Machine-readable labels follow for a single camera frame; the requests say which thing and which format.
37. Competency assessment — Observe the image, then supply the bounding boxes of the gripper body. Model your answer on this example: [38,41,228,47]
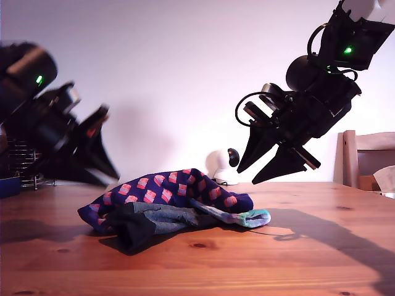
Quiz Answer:
[243,89,339,170]

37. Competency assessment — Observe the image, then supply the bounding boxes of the purple sock with pink squares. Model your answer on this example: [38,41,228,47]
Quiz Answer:
[77,168,254,232]

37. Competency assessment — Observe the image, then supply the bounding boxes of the wooden chair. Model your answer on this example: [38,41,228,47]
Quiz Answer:
[331,129,395,192]

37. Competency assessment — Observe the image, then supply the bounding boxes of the pastel tie-dye sock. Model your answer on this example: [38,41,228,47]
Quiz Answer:
[189,199,272,229]

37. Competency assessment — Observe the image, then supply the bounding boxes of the blue box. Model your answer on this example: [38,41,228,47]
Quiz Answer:
[0,177,21,199]

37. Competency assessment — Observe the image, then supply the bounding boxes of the dark grey sock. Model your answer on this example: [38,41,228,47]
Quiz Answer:
[106,202,217,257]

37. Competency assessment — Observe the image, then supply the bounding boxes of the white tissue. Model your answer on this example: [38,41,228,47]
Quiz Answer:
[371,165,395,194]

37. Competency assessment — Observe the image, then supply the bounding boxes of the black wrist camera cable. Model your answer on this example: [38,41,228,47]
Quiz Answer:
[235,91,278,127]

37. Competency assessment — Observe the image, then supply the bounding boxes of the white round security camera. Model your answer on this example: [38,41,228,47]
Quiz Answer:
[206,147,241,186]

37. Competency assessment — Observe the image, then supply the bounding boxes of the chrome wire utensil caddy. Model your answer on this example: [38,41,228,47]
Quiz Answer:
[7,138,58,191]

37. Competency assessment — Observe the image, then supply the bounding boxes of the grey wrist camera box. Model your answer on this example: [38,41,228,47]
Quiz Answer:
[259,82,293,117]
[63,83,81,109]

